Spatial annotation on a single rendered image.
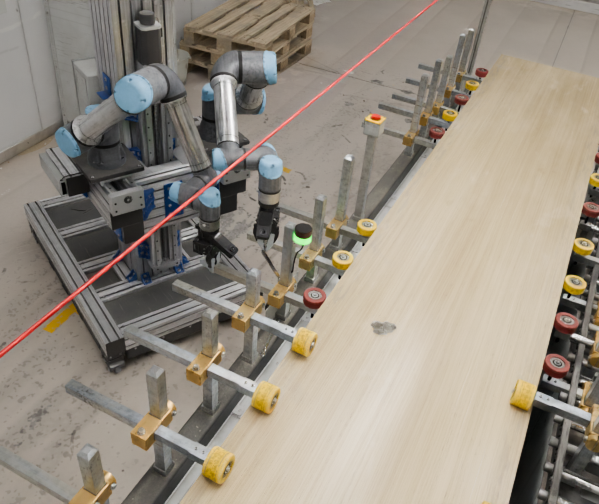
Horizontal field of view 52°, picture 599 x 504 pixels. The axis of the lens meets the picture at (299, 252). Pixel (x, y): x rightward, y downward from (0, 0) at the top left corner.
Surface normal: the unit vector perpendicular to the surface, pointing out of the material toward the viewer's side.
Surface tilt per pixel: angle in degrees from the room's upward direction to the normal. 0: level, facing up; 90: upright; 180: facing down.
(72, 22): 90
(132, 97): 85
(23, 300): 0
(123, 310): 0
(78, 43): 90
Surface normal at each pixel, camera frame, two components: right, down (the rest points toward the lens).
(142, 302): 0.08, -0.78
